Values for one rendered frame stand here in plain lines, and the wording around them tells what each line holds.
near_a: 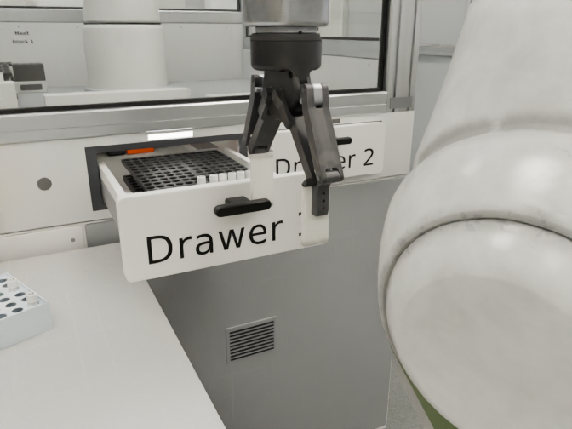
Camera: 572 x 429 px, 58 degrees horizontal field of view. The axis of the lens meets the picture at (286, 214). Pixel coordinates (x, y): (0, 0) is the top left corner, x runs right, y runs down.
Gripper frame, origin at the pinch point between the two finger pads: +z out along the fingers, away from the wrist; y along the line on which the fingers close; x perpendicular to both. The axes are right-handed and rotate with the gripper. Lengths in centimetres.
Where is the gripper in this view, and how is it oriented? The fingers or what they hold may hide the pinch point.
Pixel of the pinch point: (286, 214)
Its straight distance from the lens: 60.5
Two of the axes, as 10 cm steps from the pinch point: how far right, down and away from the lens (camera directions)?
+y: -4.5, -3.0, 8.4
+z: 0.0, 9.4, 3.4
